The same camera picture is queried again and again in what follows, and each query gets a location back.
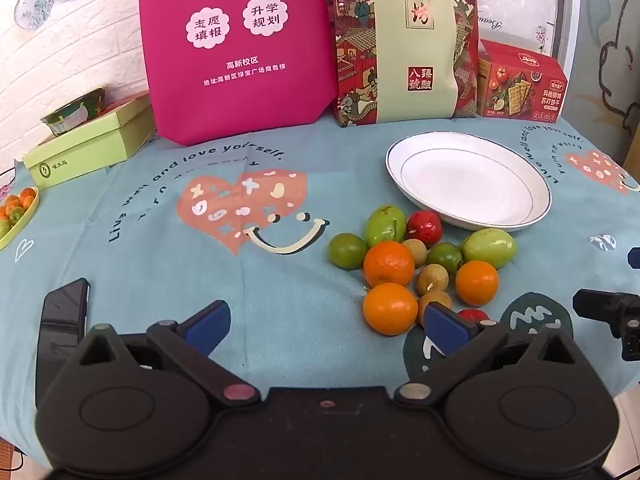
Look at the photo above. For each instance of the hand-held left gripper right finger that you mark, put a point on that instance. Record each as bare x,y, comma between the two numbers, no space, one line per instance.
447,327

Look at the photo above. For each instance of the light green box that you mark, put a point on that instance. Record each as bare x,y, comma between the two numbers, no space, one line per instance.
85,155

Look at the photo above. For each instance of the orange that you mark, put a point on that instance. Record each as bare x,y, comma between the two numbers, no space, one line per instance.
389,264
476,283
390,308

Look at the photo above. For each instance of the red fruit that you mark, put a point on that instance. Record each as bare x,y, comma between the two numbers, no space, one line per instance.
424,227
472,316

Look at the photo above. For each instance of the large green fruit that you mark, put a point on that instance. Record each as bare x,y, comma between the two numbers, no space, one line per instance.
382,225
489,248

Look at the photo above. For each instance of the black phone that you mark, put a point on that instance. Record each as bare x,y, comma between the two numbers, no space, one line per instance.
60,320

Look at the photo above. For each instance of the magenta paper bag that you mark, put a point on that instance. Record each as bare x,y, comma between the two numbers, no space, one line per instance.
240,105

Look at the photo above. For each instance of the red green illustrated bag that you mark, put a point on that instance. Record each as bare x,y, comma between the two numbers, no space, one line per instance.
410,60

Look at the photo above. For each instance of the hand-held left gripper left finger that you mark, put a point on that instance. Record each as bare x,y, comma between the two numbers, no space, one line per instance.
207,322

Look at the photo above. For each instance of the small green fruit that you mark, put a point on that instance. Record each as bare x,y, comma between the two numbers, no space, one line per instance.
347,251
444,258

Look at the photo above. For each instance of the blue printed tablecloth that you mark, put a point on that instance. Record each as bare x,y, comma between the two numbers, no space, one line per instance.
150,270

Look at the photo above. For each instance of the brown longan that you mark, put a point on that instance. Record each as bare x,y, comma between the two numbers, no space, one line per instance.
436,300
432,280
417,251

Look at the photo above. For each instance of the white floral bag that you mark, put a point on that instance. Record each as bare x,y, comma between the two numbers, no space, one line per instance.
520,0

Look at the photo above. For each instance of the red cracker box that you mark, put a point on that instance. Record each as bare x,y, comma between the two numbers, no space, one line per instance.
520,90

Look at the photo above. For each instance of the yellow-green tray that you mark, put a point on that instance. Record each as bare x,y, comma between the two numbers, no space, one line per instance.
29,217

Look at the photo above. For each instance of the white plate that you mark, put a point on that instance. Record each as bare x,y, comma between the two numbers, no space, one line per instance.
465,180

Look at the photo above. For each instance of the green paper bowl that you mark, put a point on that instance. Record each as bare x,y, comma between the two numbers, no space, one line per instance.
75,112

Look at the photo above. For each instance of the pile of small toy fruits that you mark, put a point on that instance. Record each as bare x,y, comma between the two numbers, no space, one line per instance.
12,207

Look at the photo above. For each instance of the round translucent fan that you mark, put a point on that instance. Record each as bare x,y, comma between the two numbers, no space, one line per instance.
32,5

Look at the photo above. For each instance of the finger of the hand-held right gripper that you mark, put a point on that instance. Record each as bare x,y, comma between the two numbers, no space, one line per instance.
597,305

